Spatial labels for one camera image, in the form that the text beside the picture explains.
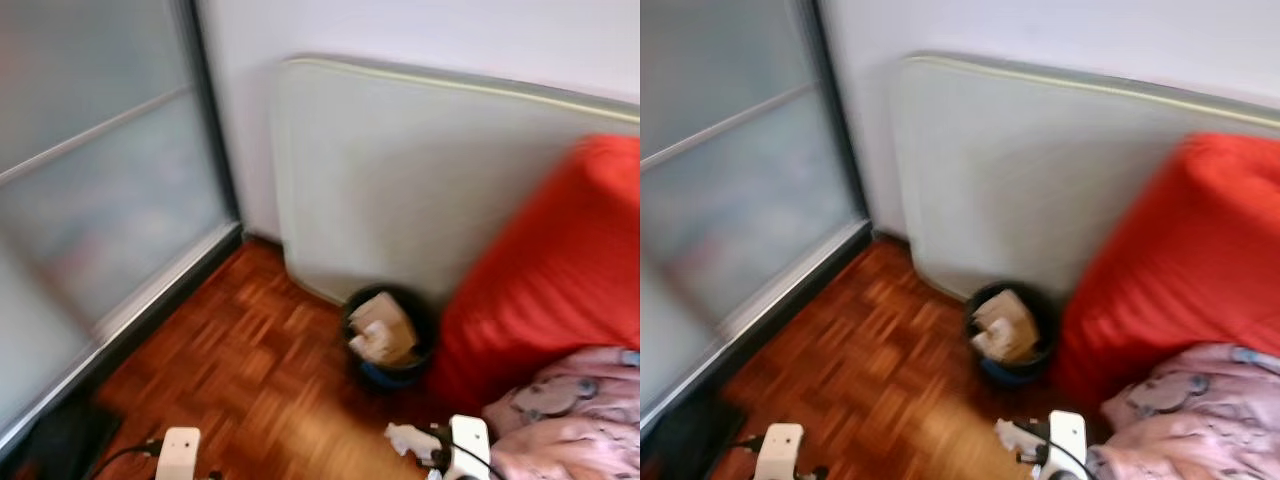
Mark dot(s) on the black flat object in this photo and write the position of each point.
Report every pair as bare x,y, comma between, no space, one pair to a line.
690,435
70,440

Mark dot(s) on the black waste bin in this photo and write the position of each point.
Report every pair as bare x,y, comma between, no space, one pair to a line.
425,335
1048,330

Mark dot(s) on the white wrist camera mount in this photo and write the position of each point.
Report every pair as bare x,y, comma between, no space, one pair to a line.
780,452
1067,440
472,445
180,455

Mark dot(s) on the frosted glass sliding door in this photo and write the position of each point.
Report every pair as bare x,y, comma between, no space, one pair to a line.
730,170
100,180

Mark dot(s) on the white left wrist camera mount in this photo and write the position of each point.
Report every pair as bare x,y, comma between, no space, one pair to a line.
780,452
180,455

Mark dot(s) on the pink cartoon print blanket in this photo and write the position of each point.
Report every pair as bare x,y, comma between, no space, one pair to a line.
580,420
1190,420

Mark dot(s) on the red folded mattress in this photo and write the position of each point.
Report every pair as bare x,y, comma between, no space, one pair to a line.
550,270
1170,260

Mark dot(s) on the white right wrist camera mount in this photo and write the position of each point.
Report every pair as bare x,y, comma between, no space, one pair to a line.
1067,440
472,445

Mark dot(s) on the brown cardboard piece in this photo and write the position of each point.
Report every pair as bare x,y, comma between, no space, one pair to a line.
1008,322
385,325

